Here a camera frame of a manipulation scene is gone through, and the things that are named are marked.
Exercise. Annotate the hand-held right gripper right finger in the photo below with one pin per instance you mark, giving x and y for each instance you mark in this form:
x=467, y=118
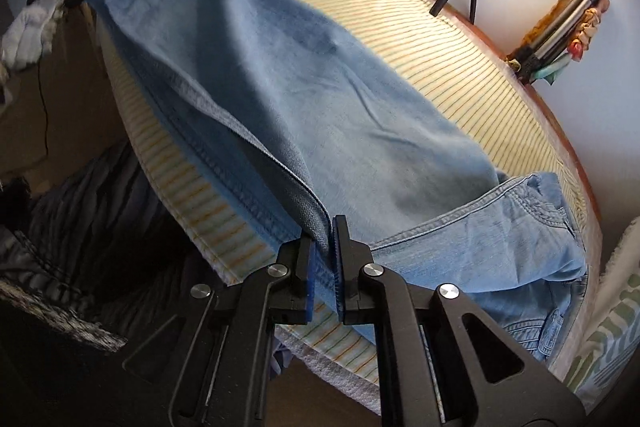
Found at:
x=342, y=269

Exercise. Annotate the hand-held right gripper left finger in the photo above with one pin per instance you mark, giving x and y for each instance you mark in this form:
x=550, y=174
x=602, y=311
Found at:
x=306, y=279

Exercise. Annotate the blue denim pants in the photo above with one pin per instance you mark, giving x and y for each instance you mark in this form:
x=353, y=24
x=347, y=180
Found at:
x=300, y=107

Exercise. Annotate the white cloth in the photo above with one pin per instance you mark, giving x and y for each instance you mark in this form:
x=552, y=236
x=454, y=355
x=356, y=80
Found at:
x=27, y=32

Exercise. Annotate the brown wooden cabinet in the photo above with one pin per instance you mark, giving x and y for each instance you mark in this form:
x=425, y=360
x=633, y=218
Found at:
x=75, y=107

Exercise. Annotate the dark striped cloth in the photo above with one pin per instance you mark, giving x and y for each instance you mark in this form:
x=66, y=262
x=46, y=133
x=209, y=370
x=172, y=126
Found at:
x=100, y=207

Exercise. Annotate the yellow striped bed sheet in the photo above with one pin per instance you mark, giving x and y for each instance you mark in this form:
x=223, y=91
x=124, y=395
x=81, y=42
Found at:
x=400, y=22

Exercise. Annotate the green patterned cloth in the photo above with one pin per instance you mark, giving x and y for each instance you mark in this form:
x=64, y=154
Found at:
x=615, y=322

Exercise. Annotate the colourful fabric bundle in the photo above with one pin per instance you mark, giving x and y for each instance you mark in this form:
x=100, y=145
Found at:
x=555, y=27

